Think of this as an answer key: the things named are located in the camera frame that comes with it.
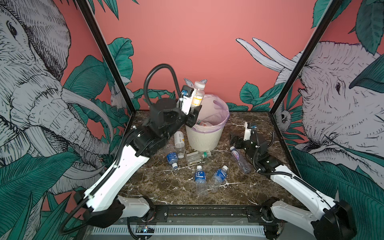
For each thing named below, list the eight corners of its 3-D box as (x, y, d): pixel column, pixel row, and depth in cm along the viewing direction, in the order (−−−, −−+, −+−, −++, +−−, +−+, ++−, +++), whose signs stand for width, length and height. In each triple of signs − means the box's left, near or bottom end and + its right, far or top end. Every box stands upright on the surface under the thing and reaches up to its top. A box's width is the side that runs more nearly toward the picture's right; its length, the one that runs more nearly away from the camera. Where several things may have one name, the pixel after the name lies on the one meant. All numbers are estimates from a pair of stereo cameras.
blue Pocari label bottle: (166, 169, 91) (164, 165, 87) (168, 152, 99) (167, 148, 94) (177, 169, 91) (176, 165, 87) (179, 152, 99) (178, 148, 94)
